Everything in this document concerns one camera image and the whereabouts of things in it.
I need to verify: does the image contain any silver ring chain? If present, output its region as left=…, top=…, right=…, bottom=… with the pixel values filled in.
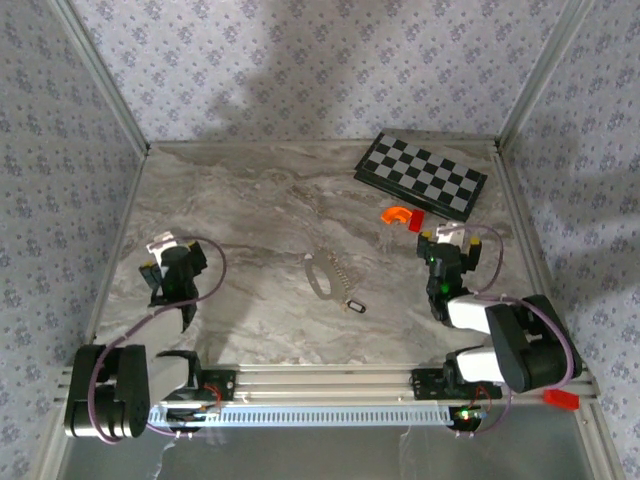
left=325, top=251, right=360, bottom=295

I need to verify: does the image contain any metal keyring with chain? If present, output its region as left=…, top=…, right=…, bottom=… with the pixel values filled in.
left=303, top=247, right=362, bottom=304

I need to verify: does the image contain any orange curved track piece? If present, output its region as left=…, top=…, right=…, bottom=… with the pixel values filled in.
left=380, top=205, right=413, bottom=226

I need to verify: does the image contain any black grey chessboard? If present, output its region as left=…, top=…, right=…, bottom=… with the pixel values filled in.
left=353, top=130, right=489, bottom=224

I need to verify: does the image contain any red plastic block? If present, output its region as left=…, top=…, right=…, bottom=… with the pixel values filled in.
left=543, top=388, right=581, bottom=412

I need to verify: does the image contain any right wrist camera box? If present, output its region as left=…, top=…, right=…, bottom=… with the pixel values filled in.
left=433, top=222, right=470, bottom=247

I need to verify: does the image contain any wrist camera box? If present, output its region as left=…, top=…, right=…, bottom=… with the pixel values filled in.
left=147, top=229, right=187, bottom=266
left=433, top=222, right=470, bottom=247

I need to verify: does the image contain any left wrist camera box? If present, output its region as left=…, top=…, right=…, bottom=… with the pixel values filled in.
left=147, top=229, right=187, bottom=266

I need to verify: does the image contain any aluminium frame rail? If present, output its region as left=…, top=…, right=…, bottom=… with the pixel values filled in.
left=492, top=144, right=629, bottom=480
left=37, top=147, right=151, bottom=480

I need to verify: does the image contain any aluminium mounting rail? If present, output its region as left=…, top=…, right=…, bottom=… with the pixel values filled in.
left=202, top=366, right=504, bottom=404

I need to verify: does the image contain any aluminium frame post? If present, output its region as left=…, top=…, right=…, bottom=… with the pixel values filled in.
left=496, top=0, right=596, bottom=151
left=47, top=0, right=152, bottom=154

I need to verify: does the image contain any slotted grey cable duct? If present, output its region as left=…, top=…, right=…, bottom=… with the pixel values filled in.
left=148, top=403, right=457, bottom=429

